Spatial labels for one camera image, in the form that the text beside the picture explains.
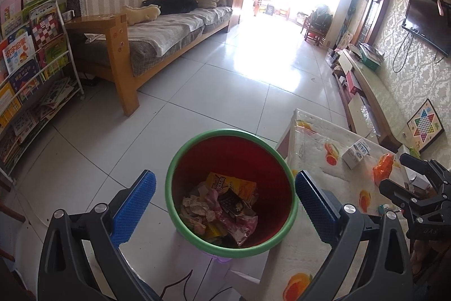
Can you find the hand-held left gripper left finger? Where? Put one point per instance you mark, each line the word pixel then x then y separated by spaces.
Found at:
pixel 134 205

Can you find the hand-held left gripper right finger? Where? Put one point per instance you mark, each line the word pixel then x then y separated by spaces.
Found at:
pixel 315 205

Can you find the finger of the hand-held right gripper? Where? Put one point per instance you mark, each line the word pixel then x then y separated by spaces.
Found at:
pixel 430 172
pixel 398 197

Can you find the newspaper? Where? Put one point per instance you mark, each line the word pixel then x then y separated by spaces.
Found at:
pixel 197 209

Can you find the pink snack bag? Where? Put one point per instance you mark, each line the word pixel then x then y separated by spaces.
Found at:
pixel 243 227

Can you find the red bin with green rim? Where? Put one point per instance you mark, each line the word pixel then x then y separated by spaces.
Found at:
pixel 246 160

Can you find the dark brown snack packet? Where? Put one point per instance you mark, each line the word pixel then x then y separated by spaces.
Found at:
pixel 230 204

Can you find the yellow carton with star print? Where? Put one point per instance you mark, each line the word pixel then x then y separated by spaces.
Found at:
pixel 232 186

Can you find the plain yellow drink carton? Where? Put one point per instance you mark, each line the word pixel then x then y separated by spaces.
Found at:
pixel 215 231

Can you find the person's right hand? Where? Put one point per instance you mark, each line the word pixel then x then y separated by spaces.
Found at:
pixel 426 258

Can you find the green snack packet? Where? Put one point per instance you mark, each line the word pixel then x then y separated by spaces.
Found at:
pixel 414 152

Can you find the orange snack bag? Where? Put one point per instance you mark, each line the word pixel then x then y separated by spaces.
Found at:
pixel 384 167

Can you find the star checkers game board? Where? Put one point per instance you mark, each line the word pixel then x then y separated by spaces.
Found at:
pixel 424 124

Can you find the fruit print tablecloth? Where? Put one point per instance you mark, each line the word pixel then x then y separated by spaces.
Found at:
pixel 310 153

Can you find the white milk carton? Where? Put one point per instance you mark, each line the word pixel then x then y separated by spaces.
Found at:
pixel 354 154

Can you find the long low tv cabinet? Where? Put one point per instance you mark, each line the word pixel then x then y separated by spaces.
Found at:
pixel 370 89

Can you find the red box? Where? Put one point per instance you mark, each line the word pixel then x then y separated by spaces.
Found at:
pixel 352 82

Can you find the green flat box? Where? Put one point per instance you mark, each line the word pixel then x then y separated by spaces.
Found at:
pixel 370 61

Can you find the black flat screen television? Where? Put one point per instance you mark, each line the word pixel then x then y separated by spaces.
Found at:
pixel 426 22

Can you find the white book rack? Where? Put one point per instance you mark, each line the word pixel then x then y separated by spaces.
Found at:
pixel 72 50

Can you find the row of children's books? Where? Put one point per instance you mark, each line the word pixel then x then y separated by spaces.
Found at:
pixel 28 68

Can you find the wooden chair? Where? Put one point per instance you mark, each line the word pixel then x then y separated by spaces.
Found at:
pixel 315 26

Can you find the white standing air conditioner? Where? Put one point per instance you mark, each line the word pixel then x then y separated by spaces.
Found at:
pixel 347 8

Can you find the cream plush toy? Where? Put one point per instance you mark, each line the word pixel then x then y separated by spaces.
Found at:
pixel 141 14

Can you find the black clothing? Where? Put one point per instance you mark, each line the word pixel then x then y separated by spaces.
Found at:
pixel 176 3

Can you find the wooden door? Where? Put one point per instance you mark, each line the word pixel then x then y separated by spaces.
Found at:
pixel 239 1

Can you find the wooden frame sofa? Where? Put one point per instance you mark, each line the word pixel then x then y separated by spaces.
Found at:
pixel 169 36

